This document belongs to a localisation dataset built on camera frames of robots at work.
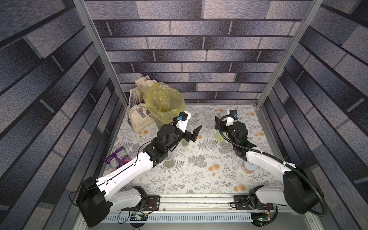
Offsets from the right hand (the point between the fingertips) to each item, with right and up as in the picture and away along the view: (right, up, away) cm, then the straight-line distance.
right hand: (221, 115), depth 83 cm
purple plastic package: (-63, -26, +2) cm, 68 cm away
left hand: (-17, -3, -15) cm, 23 cm away
